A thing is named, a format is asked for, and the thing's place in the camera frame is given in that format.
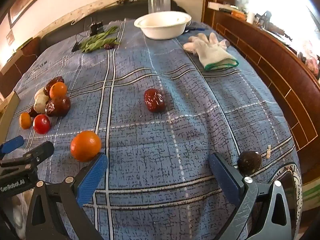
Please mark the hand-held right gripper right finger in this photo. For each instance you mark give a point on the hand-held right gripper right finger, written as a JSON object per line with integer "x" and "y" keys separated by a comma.
{"x": 225, "y": 177}

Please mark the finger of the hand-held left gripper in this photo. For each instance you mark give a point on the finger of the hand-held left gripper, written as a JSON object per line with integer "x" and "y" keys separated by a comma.
{"x": 12, "y": 144}
{"x": 37, "y": 152}

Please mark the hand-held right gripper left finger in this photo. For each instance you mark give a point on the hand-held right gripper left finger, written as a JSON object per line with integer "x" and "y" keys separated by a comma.
{"x": 92, "y": 177}

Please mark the large orange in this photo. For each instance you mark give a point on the large orange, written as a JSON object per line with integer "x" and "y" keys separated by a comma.
{"x": 85, "y": 145}

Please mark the small orange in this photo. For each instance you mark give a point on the small orange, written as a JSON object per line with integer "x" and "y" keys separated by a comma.
{"x": 25, "y": 120}

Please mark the red tomato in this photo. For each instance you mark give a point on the red tomato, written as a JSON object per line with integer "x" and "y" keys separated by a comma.
{"x": 41, "y": 123}

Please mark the cardboard box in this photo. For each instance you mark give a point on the cardboard box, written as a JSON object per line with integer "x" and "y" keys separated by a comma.
{"x": 10, "y": 115}

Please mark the dark round fruit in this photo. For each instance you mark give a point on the dark round fruit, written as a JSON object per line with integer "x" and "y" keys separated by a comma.
{"x": 250, "y": 161}

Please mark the pale ginger piece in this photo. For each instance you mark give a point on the pale ginger piece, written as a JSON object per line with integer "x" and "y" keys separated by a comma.
{"x": 40, "y": 102}

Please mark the small white scrap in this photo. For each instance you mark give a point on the small white scrap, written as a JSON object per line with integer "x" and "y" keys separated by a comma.
{"x": 268, "y": 151}

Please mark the large glossy dried date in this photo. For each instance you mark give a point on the large glossy dried date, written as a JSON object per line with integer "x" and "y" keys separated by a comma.
{"x": 60, "y": 105}

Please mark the medium orange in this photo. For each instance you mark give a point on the medium orange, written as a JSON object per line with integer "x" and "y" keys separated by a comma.
{"x": 58, "y": 90}

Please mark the brown wooden side cabinet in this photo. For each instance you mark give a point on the brown wooden side cabinet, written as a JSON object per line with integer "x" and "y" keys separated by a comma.
{"x": 27, "y": 52}

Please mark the blue plaid blanket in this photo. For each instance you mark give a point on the blue plaid blanket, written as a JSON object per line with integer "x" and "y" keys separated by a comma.
{"x": 175, "y": 80}

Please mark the dark padded headboard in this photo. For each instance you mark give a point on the dark padded headboard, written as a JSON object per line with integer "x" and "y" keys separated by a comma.
{"x": 57, "y": 33}

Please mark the white work glove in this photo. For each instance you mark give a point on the white work glove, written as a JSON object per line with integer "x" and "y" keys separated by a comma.
{"x": 212, "y": 52}

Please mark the green vegetable leaves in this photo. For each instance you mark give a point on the green vegetable leaves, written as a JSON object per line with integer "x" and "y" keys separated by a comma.
{"x": 100, "y": 41}

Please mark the brown wooden headboard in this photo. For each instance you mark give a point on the brown wooden headboard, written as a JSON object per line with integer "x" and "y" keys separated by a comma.
{"x": 262, "y": 55}

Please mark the black power adapter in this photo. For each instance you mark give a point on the black power adapter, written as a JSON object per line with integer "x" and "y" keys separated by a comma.
{"x": 96, "y": 27}

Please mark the white bowl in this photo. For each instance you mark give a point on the white bowl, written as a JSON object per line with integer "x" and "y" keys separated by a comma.
{"x": 162, "y": 27}

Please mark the white bottle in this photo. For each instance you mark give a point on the white bottle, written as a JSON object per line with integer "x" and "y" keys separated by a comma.
{"x": 250, "y": 16}

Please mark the orange packet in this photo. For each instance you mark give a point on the orange packet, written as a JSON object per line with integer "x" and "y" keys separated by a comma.
{"x": 236, "y": 13}

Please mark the white box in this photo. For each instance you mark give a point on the white box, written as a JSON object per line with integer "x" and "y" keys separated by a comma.
{"x": 217, "y": 5}

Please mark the clear glass cup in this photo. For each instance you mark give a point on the clear glass cup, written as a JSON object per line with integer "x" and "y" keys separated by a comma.
{"x": 158, "y": 2}

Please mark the wall switch plate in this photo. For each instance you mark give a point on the wall switch plate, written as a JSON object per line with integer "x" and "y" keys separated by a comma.
{"x": 10, "y": 38}

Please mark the framed wall picture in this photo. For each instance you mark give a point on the framed wall picture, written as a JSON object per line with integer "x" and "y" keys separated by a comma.
{"x": 25, "y": 0}

